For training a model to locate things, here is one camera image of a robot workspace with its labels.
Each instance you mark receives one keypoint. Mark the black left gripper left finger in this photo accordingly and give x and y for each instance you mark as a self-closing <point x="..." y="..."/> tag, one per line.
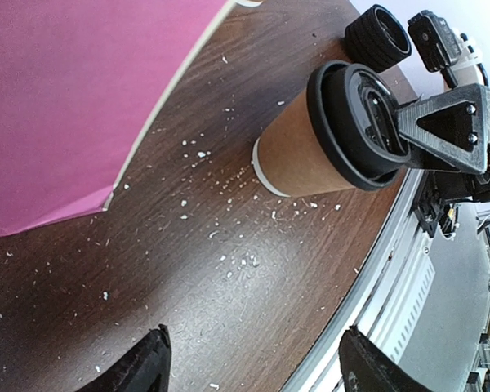
<point x="145" y="367"/>

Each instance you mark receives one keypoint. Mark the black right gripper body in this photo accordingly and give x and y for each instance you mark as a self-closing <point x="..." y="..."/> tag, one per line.
<point x="443" y="190"/>

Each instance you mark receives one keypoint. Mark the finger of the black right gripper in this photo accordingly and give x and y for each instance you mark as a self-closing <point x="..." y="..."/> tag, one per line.
<point x="449" y="132"/>

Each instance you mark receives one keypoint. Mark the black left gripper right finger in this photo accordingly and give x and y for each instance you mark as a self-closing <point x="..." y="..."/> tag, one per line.
<point x="364" y="367"/>

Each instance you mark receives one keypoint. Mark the stack of black cup lids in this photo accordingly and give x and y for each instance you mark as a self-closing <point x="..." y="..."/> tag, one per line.
<point x="377" y="39"/>

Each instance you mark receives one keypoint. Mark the white pink paper bag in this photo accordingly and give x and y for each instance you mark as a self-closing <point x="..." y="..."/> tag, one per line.
<point x="80" y="84"/>

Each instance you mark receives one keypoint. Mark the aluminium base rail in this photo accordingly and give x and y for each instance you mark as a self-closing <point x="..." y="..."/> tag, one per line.
<point x="422" y="298"/>

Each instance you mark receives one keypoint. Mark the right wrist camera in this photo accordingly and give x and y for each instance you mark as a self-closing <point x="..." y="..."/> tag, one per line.
<point x="447" y="51"/>

